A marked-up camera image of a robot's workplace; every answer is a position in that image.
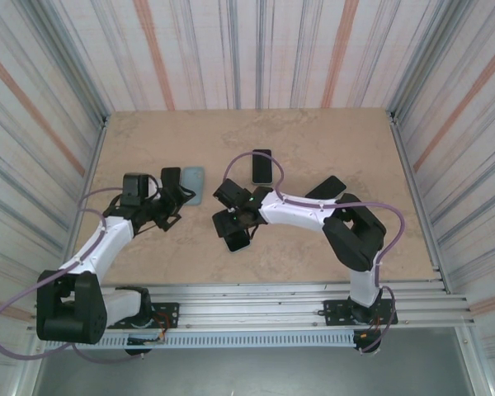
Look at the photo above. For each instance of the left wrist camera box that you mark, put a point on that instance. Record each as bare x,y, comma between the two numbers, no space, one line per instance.
152,189

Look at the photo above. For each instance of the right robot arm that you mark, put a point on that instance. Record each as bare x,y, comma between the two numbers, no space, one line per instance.
297,214

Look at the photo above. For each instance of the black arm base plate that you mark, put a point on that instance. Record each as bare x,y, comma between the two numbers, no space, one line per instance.
169,313
334,313

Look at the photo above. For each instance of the aluminium rail frame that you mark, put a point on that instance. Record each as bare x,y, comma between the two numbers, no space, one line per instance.
251,305

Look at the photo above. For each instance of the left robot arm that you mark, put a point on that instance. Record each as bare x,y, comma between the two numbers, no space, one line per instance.
107,239

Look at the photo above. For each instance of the aluminium side rail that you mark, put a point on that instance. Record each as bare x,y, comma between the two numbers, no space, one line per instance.
88,173
410,173

